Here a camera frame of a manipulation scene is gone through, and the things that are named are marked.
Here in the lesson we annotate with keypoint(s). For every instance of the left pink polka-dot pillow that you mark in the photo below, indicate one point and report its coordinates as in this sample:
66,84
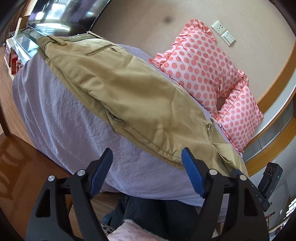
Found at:
199,65

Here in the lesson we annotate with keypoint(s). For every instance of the white wall socket plate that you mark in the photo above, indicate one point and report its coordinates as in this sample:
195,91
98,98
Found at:
219,28

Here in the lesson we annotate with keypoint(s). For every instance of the khaki pants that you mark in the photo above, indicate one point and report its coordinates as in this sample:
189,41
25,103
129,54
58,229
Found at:
138,102

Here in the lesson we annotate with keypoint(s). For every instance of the person's dark jeans legs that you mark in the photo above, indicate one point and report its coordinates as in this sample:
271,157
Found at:
169,219

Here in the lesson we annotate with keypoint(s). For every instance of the glass tv stand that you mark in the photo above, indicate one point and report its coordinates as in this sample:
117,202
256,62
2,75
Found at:
19,49

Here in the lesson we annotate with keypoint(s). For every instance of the black flat television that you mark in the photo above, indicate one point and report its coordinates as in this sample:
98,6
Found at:
65,18

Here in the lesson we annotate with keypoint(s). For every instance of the pink polka-dot pillow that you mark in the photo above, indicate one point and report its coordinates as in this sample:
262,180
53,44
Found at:
199,65
240,116

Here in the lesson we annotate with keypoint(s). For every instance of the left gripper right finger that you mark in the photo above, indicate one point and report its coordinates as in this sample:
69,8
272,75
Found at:
244,218

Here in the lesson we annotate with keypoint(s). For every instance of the right pink polka-dot pillow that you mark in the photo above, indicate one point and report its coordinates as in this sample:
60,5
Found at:
240,116

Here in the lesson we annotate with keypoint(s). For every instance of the wooden framed glass door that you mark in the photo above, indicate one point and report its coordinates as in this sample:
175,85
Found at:
278,127

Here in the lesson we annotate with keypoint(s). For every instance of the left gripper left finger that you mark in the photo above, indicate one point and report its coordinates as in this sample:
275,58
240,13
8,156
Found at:
49,219

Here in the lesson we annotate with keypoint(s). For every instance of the lavender bed sheet mattress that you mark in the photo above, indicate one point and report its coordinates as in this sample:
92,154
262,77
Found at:
63,129

